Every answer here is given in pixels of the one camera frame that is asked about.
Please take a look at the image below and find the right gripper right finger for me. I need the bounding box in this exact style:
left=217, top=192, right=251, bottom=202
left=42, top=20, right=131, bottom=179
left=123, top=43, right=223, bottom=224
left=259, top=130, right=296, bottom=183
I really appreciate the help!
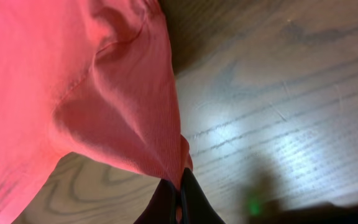
left=180, top=168, right=225, bottom=224

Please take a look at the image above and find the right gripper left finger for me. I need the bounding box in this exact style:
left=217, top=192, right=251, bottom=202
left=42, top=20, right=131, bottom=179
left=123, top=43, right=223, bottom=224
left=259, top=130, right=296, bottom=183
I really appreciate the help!
left=134, top=179, right=177, bottom=224

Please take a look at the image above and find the red printed t-shirt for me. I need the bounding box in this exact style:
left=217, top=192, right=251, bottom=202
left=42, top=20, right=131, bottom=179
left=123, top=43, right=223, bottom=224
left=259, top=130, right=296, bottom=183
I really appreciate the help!
left=0, top=0, right=191, bottom=223

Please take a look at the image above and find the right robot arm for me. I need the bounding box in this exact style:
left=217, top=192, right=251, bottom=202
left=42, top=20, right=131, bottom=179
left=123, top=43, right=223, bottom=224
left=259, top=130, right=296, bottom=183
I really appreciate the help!
left=135, top=168, right=358, bottom=224

